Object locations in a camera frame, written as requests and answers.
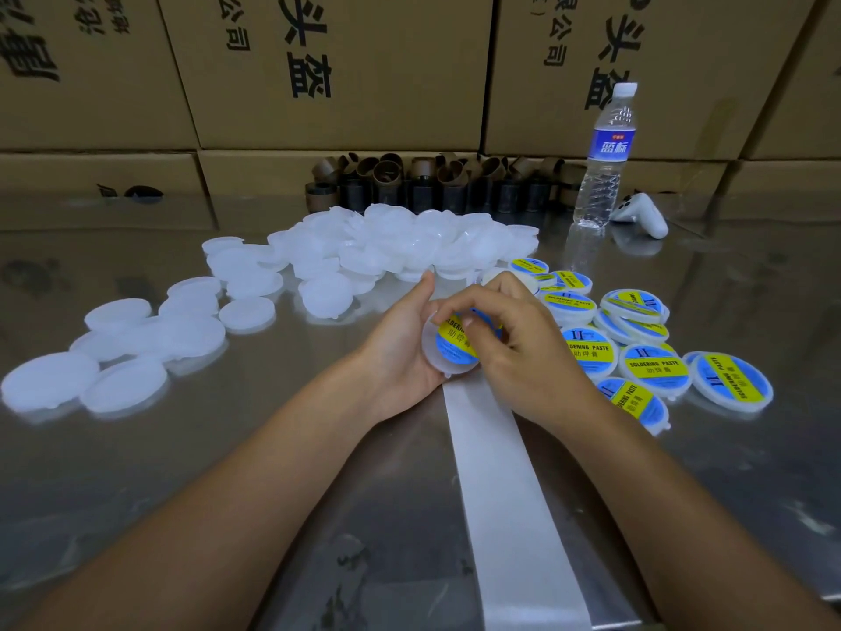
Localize person's right hand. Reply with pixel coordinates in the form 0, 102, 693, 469
427, 272, 633, 435

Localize person's left hand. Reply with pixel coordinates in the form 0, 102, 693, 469
348, 269, 455, 426

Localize pile of white plastic lids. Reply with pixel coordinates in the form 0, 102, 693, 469
0, 203, 543, 418

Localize sticker roll with backing strip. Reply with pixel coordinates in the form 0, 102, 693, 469
440, 262, 593, 631

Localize person's left forearm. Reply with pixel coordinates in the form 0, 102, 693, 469
13, 374, 383, 631

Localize person's right forearm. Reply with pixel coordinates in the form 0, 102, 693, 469
578, 398, 841, 631

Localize white handheld controller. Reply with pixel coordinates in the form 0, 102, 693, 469
611, 193, 670, 240

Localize row of dark cardboard tubes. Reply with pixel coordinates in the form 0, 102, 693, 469
305, 153, 586, 214

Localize clear plastic water bottle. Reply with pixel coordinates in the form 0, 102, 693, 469
573, 82, 640, 234

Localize stack of brown cardboard boxes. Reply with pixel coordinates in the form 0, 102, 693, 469
0, 0, 841, 198

